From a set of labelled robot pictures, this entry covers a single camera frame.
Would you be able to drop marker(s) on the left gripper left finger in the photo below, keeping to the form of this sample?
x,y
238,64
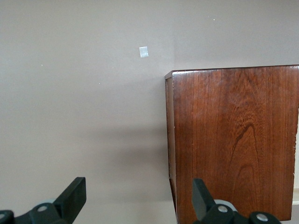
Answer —
x,y
67,205

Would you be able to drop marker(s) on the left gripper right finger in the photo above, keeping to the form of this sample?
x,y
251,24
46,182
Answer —
x,y
210,214

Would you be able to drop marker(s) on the dark wooden cabinet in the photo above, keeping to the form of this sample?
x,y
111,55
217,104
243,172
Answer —
x,y
233,140

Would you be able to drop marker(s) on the small grey tape piece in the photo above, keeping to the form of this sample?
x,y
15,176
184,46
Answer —
x,y
144,51

